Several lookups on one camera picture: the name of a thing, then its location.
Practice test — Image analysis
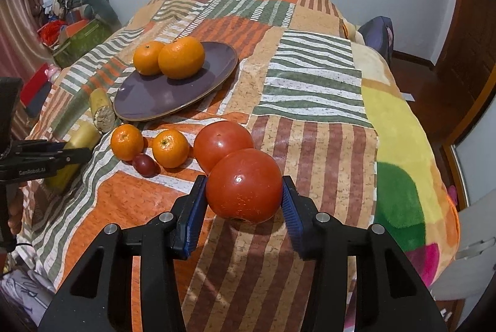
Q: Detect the red book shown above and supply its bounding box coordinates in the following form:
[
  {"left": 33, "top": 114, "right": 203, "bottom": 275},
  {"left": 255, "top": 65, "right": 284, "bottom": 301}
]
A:
[{"left": 20, "top": 66, "right": 53, "bottom": 106}]

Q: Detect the green box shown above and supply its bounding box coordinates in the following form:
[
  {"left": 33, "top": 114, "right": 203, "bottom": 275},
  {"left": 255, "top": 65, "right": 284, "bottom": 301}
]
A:
[{"left": 52, "top": 19, "right": 113, "bottom": 68}]

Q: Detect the white printed cloth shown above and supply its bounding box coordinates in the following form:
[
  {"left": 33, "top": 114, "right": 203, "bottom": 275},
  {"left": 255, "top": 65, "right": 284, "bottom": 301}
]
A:
[{"left": 0, "top": 266, "right": 55, "bottom": 332}]

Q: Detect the yellow green fleece blanket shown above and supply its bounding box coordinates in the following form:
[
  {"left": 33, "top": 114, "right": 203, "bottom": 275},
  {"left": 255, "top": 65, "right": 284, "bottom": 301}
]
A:
[{"left": 341, "top": 20, "right": 462, "bottom": 332}]

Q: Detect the small orange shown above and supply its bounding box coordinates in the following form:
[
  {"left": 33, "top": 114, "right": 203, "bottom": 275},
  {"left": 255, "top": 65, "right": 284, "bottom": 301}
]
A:
[
  {"left": 111, "top": 124, "right": 144, "bottom": 161},
  {"left": 152, "top": 129, "right": 190, "bottom": 168}
]

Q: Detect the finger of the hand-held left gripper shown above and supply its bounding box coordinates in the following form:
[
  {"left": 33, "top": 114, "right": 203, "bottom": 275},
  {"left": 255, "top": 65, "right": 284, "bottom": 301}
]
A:
[
  {"left": 23, "top": 147, "right": 92, "bottom": 167},
  {"left": 15, "top": 140, "right": 66, "bottom": 156}
]

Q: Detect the yellow banana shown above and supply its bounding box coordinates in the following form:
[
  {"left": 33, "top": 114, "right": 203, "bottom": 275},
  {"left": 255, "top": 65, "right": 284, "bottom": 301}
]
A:
[{"left": 46, "top": 121, "right": 102, "bottom": 190}]

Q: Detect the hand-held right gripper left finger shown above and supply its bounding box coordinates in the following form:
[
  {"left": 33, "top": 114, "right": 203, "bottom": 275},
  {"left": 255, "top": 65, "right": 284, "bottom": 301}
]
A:
[{"left": 37, "top": 175, "right": 208, "bottom": 332}]

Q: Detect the striped curtain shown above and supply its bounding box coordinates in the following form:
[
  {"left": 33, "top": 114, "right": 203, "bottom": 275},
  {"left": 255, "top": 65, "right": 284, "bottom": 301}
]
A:
[{"left": 0, "top": 0, "right": 51, "bottom": 139}]

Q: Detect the grey pillow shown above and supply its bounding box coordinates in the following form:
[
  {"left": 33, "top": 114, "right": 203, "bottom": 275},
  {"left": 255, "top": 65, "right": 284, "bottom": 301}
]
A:
[{"left": 68, "top": 0, "right": 121, "bottom": 28}]

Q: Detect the medium orange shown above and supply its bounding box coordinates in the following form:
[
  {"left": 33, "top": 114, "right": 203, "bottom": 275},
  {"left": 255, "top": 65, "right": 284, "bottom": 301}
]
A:
[{"left": 133, "top": 41, "right": 166, "bottom": 76}]

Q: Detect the purple plate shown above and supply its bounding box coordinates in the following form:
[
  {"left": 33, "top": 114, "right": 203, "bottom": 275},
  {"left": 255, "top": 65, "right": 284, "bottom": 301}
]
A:
[{"left": 113, "top": 41, "right": 239, "bottom": 122}]

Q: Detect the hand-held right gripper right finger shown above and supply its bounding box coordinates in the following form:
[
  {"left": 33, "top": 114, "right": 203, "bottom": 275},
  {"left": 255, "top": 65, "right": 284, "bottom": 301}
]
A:
[{"left": 282, "top": 176, "right": 450, "bottom": 332}]

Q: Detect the wooden door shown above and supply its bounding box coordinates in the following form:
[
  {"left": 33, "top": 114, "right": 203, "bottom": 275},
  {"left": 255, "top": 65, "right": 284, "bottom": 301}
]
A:
[{"left": 434, "top": 0, "right": 496, "bottom": 147}]

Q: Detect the large orange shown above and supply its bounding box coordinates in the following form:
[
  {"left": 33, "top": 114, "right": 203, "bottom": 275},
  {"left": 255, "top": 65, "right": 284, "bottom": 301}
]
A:
[{"left": 158, "top": 37, "right": 205, "bottom": 80}]

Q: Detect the red cloth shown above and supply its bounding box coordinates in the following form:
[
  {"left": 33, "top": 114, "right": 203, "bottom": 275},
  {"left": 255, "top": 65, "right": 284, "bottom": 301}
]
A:
[{"left": 37, "top": 21, "right": 68, "bottom": 46}]

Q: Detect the striped patchwork blanket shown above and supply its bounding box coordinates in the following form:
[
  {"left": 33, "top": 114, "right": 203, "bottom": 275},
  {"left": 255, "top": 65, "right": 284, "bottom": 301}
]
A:
[{"left": 19, "top": 0, "right": 378, "bottom": 332}]

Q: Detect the person's left hand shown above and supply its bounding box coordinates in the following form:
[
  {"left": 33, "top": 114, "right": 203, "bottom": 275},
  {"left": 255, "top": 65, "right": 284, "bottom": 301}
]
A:
[{"left": 8, "top": 183, "right": 24, "bottom": 236}]

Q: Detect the dark blue bag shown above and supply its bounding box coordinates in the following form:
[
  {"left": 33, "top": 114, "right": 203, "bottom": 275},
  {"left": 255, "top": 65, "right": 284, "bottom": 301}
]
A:
[{"left": 356, "top": 16, "right": 395, "bottom": 63}]

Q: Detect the large red tomato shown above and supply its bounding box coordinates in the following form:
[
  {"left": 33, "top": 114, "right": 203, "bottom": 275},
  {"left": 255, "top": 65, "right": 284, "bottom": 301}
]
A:
[{"left": 205, "top": 149, "right": 283, "bottom": 222}]

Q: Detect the dark red plum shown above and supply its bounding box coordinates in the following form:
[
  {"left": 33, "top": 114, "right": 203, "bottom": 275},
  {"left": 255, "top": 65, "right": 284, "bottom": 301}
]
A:
[{"left": 133, "top": 154, "right": 160, "bottom": 178}]

